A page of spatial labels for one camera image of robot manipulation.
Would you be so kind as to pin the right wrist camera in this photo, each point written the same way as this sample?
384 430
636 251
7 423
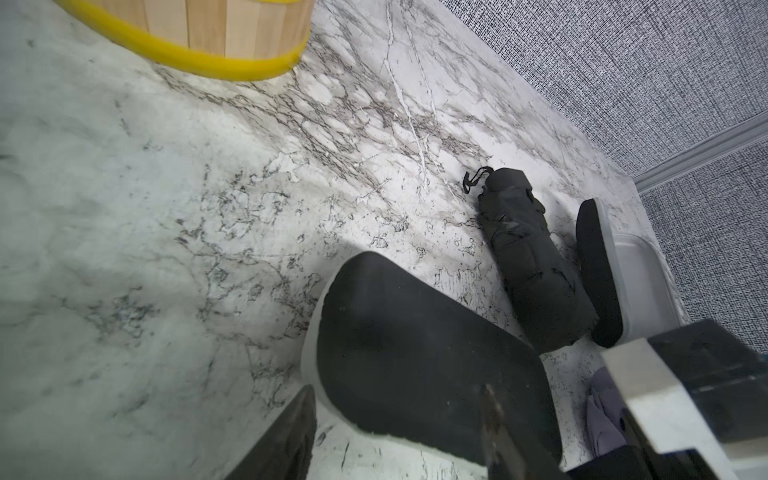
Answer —
695 403

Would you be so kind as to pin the black folded umbrella centre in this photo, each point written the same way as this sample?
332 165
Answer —
545 290

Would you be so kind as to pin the grey zippered case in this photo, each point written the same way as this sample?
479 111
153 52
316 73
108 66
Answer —
394 357

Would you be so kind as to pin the grey open case back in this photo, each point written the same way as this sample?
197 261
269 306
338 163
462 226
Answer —
625 278

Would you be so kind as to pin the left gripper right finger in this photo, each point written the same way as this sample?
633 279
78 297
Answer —
510 450

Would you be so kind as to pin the purple folded umbrella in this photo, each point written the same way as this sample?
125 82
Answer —
604 408

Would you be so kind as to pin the yellow bamboo steamer basket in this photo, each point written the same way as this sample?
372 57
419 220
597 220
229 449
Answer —
235 40

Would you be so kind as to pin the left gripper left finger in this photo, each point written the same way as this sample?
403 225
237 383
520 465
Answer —
284 451

